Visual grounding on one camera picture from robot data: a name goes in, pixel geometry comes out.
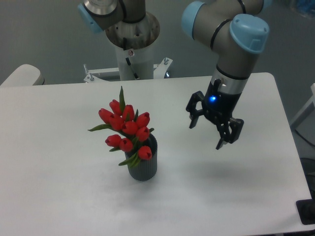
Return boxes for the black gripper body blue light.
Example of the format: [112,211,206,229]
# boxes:
[202,79,241,124]

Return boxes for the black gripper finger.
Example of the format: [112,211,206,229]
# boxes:
[186,91,204,129]
[216,118,244,150]

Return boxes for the red tulip bouquet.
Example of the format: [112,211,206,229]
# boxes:
[89,88,155,167]

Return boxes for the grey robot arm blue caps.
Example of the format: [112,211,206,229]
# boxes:
[78,0,271,148]

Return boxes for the dark grey ribbed vase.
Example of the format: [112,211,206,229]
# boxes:
[125,134,158,181]

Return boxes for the black box at table edge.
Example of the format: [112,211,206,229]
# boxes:
[296,199,315,225]

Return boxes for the blue object top right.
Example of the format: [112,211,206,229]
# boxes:
[290,0,315,18]

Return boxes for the white pedestal base frame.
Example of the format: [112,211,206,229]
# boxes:
[84,57,173,83]

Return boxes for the black pedestal cable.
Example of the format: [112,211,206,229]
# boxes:
[125,57,140,80]

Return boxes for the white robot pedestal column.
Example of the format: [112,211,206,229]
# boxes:
[114,46,154,81]

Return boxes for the white furniture frame right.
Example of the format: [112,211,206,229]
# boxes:
[289,84,315,130]

